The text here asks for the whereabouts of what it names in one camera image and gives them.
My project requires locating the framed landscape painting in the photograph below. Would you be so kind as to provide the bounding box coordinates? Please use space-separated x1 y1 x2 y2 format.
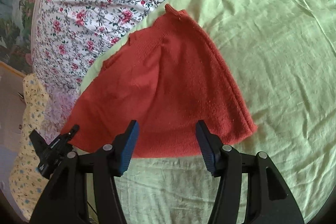
1 0 35 75

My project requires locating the red knit sweater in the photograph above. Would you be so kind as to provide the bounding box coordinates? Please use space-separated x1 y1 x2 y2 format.
61 5 257 158

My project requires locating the pastel floral pillow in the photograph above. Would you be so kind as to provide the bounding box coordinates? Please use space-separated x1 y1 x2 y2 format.
40 86 79 144

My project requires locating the yellow dotted pillow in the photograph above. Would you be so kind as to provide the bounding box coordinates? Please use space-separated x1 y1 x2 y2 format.
9 73 49 220

